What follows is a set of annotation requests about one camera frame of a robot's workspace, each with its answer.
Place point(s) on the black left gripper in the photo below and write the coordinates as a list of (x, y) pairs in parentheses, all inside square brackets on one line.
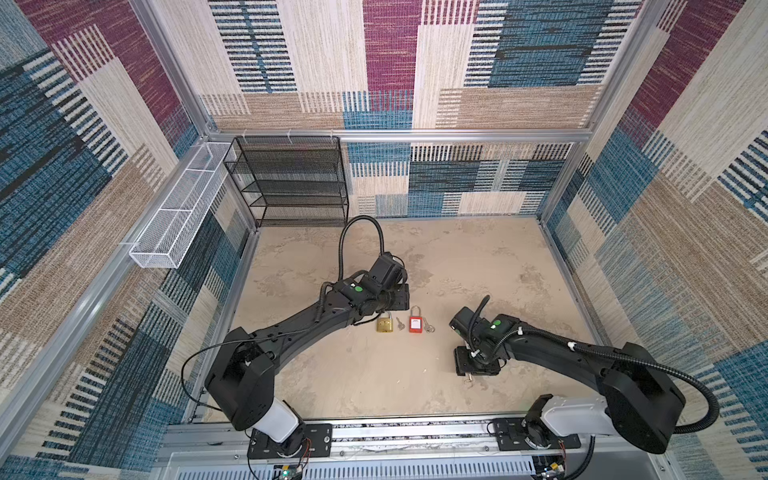
[(402, 297)]

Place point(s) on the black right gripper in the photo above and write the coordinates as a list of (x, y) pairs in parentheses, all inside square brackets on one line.
[(462, 365)]

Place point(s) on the brass padlock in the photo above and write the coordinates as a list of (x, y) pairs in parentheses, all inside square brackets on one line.
[(384, 323)]

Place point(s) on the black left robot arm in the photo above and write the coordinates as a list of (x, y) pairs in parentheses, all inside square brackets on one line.
[(241, 379)]

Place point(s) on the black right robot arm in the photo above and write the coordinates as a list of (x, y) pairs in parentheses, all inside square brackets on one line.
[(636, 398)]

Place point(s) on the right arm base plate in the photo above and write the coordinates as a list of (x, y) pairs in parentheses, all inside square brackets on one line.
[(517, 434)]

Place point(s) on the black wire shelf rack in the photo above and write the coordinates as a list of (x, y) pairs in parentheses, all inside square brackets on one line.
[(290, 181)]

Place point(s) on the aluminium front rail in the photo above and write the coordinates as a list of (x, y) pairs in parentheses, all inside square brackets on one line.
[(406, 447)]

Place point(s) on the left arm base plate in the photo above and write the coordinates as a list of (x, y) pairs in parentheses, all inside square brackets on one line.
[(311, 440)]

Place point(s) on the white mesh wall basket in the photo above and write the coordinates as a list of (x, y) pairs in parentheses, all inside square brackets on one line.
[(165, 241)]

